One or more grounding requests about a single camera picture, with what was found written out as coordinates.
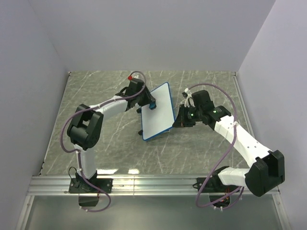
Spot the aluminium front rail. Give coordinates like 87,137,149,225
26,174,281,197

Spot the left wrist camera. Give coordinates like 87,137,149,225
125,75,144,96

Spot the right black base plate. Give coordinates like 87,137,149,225
192,176,228,193

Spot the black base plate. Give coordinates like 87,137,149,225
68,178,113,194
192,176,228,193

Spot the blue framed whiteboard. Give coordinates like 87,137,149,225
141,82,175,141

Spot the right side aluminium rail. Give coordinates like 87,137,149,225
231,71,255,137

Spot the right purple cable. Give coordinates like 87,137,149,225
184,83,245,209

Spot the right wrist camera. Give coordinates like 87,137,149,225
191,90,214,112

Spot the purple cable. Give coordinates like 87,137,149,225
184,83,245,209
59,70,146,213

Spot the blue whiteboard eraser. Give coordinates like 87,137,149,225
149,102,156,110

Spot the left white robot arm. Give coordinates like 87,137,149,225
67,77,156,193

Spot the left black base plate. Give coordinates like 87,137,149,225
68,178,113,194

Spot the aluminium rail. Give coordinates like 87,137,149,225
26,174,281,197
231,71,255,137

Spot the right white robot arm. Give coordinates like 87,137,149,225
173,104,285,197

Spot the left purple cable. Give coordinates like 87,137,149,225
59,70,146,213

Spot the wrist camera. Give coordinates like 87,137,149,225
125,75,144,96
191,90,214,112

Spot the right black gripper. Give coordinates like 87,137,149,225
172,104,202,128

